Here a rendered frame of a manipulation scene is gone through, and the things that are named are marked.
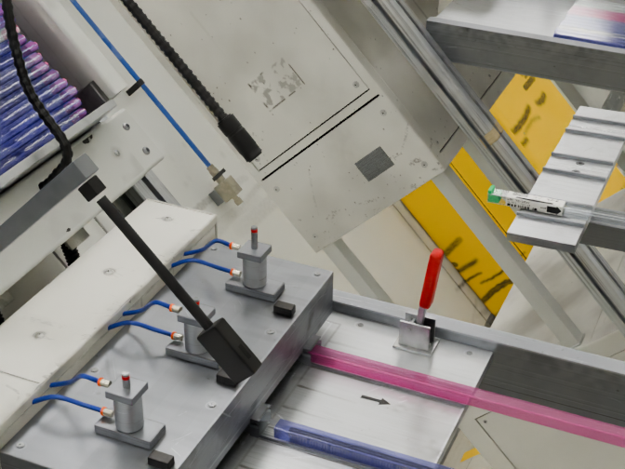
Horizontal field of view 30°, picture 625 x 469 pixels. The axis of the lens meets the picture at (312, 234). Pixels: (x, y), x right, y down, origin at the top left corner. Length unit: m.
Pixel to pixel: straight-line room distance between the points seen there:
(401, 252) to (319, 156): 2.13
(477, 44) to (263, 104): 0.41
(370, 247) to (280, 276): 2.91
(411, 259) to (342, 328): 3.02
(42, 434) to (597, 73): 1.12
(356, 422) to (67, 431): 0.25
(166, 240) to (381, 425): 0.28
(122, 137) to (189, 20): 0.84
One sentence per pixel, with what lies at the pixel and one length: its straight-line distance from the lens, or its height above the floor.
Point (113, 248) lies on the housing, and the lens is 1.11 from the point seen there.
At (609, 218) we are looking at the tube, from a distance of 1.22.
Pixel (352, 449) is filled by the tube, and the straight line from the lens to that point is 0.98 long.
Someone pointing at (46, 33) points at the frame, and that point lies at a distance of 1.23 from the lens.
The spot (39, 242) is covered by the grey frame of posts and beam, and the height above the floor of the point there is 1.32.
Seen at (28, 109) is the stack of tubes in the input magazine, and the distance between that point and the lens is 1.11.
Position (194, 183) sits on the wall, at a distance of 3.55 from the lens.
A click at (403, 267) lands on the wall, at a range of 4.09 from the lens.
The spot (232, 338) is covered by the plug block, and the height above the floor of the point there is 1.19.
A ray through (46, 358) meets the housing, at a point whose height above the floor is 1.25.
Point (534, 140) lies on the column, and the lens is 4.09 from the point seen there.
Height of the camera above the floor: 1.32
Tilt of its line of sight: 8 degrees down
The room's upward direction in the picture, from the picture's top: 39 degrees counter-clockwise
